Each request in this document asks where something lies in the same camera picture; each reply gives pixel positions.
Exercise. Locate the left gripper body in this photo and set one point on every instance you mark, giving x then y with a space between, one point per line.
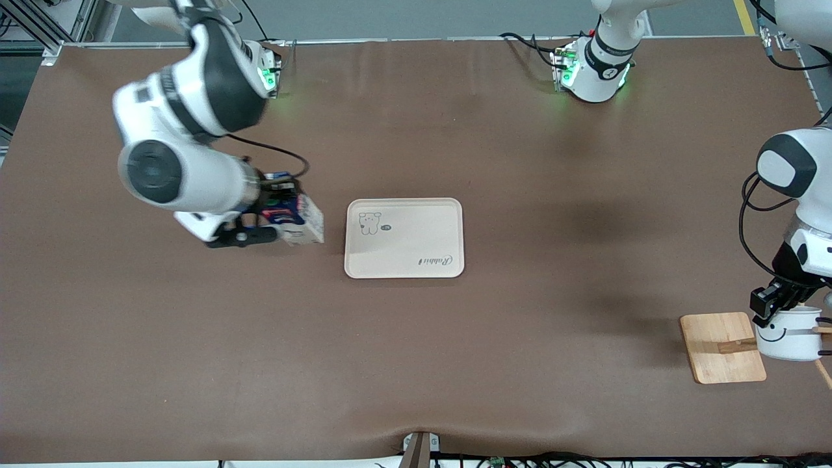
790 269

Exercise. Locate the blue milk carton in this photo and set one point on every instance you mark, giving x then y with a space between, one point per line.
305 224

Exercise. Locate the white smiley face cup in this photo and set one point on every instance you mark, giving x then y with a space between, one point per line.
790 341

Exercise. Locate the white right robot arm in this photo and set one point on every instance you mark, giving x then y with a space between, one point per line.
188 175

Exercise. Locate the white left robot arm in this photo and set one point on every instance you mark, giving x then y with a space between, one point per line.
601 71

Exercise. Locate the beige rabbit print tray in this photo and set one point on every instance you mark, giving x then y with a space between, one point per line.
404 244

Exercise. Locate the wooden mug stand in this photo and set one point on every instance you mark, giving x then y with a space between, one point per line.
721 364

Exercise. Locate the brown table mat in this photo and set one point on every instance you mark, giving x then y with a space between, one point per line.
416 357

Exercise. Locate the small green circuit board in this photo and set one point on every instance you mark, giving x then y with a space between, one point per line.
498 461

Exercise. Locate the aluminium frame strut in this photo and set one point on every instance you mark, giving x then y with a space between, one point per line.
783 40
45 26

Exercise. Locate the metal table edge bracket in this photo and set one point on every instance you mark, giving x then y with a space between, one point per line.
420 450

